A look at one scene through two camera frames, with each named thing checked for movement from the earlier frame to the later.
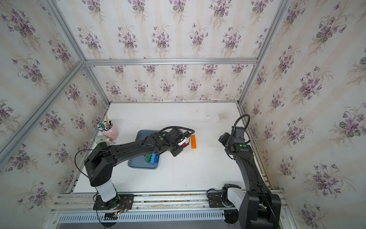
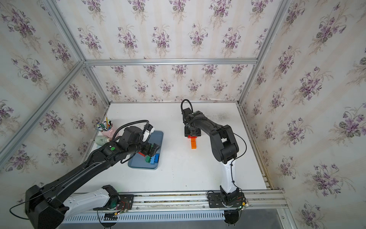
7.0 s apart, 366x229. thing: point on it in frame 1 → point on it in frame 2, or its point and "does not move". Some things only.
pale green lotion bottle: x=99 y=139 does not move
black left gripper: x=178 y=151 → x=147 y=150
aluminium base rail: x=174 y=208 does not move
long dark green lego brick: x=148 y=158 does not move
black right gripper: x=224 y=137 → x=186 y=132
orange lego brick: x=193 y=142 does not move
